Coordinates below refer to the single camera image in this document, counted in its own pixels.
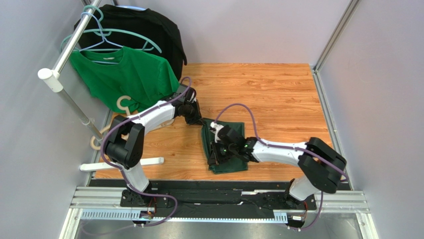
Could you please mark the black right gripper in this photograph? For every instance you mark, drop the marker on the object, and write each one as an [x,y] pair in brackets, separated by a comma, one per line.
[218,151]

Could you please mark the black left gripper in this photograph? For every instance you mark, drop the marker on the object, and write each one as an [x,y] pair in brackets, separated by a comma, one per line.
[197,119]

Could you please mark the dark green cloth napkin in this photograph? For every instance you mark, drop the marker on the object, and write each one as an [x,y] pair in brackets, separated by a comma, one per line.
[233,165]

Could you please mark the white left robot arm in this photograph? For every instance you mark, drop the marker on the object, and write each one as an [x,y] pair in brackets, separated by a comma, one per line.
[124,142]

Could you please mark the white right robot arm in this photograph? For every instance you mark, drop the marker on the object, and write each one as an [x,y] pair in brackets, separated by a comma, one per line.
[322,166]

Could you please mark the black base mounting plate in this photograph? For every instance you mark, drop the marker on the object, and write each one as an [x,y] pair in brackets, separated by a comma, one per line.
[207,197]

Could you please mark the bright green t-shirt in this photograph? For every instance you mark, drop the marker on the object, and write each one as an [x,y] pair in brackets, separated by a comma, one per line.
[144,77]

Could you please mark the black t-shirt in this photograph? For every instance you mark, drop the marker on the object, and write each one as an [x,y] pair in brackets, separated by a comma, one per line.
[150,24]

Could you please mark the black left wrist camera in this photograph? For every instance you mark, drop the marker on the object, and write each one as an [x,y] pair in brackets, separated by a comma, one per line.
[185,93]

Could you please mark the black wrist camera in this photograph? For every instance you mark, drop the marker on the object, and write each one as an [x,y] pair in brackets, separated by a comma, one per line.
[185,93]
[231,134]

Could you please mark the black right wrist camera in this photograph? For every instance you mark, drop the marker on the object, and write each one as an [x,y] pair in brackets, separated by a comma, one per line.
[231,134]

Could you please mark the light blue wire hanger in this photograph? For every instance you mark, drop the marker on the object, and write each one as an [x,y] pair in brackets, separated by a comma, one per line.
[101,34]

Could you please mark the aluminium frame rail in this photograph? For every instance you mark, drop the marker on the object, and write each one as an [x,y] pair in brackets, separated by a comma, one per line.
[104,203]

